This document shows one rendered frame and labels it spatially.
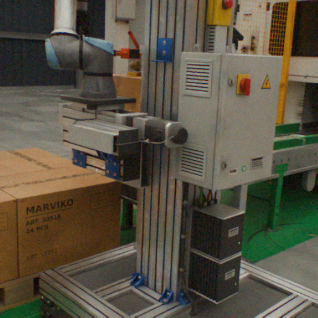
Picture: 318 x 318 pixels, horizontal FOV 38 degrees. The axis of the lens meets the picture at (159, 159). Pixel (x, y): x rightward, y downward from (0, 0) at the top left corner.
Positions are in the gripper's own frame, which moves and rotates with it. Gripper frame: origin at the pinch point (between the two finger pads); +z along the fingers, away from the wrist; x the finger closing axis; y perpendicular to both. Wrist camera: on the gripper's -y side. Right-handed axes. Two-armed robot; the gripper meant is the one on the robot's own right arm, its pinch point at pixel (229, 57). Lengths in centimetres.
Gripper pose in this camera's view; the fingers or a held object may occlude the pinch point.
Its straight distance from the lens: 287.0
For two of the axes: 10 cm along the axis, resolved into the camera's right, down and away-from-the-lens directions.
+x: 6.3, 2.0, -7.5
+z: -0.4, 9.7, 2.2
